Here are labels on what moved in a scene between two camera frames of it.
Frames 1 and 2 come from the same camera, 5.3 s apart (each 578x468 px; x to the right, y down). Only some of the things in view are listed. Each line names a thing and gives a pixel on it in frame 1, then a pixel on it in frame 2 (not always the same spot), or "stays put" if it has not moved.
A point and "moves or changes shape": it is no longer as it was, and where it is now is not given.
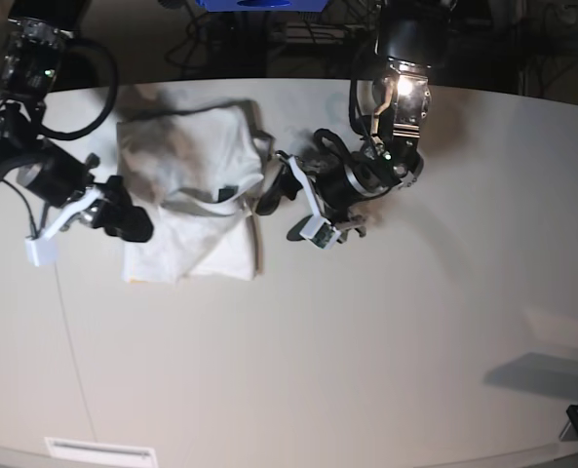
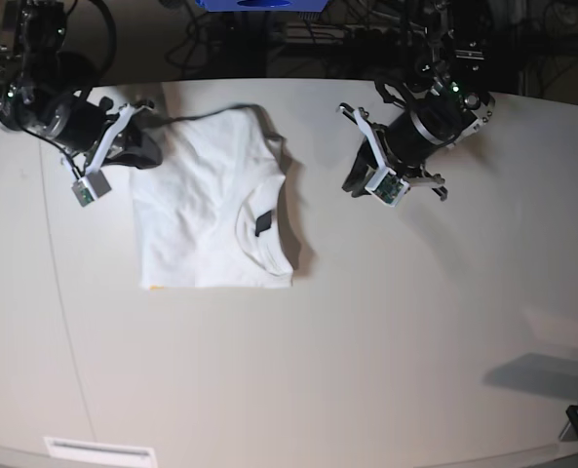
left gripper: [66, 181] → [79, 123]
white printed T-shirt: [196, 170] moves or changes shape
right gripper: [341, 182] → [407, 143]
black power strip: [316, 33] stays put
